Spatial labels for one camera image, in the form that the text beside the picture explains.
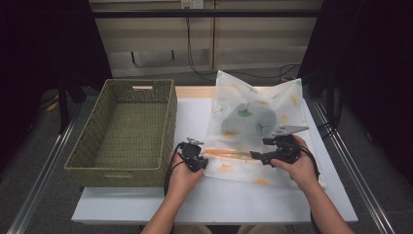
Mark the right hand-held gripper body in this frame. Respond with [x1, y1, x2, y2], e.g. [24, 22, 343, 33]
[262, 125, 310, 165]

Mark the person's left hand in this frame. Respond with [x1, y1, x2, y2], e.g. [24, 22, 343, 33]
[167, 151, 206, 198]

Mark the person's right leg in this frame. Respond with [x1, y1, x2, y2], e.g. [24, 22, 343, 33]
[237, 224, 289, 234]

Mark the dark curtain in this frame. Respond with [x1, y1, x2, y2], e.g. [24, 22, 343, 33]
[0, 0, 113, 174]
[295, 0, 413, 184]

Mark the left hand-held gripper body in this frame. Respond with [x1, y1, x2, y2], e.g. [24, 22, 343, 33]
[178, 136, 205, 172]

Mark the white leaf-print mesh laundry bag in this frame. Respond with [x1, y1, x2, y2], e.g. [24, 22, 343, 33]
[203, 69, 326, 189]

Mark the yellow floor tape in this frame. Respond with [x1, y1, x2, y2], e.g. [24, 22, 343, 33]
[45, 94, 60, 113]

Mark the black cloth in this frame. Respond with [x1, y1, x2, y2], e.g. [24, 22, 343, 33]
[220, 102, 278, 138]

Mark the black metal stand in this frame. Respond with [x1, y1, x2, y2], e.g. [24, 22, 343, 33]
[56, 72, 88, 135]
[306, 67, 344, 131]

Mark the white wall outlet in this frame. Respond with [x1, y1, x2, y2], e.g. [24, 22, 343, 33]
[180, 0, 205, 10]

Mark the green woven basket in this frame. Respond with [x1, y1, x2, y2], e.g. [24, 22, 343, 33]
[63, 78, 178, 188]

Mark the right hand-held gripper cable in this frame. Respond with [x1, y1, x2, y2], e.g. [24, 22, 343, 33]
[297, 144, 322, 234]

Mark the white board sheet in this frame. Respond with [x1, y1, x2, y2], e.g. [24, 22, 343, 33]
[71, 97, 358, 226]

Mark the black wall cable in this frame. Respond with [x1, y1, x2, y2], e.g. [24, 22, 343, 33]
[185, 7, 301, 86]

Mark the person's right hand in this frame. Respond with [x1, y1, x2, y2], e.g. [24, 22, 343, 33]
[271, 135, 320, 194]

